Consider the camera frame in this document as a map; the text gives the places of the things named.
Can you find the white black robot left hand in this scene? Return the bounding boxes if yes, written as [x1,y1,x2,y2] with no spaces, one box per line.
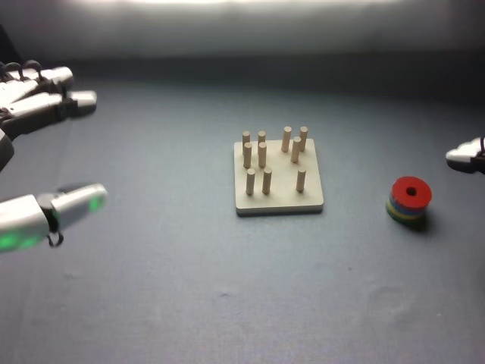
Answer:
[0,59,109,255]

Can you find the stack of coloured rings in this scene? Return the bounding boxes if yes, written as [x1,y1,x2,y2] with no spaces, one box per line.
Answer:
[385,175,433,231]

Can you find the grey table cloth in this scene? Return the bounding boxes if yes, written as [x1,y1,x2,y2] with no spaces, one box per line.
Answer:
[0,56,485,364]

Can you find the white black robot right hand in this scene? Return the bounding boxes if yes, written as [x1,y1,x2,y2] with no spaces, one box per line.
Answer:
[445,136,485,175]

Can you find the wooden peg board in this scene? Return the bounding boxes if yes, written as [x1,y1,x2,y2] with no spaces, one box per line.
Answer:
[233,125,326,218]

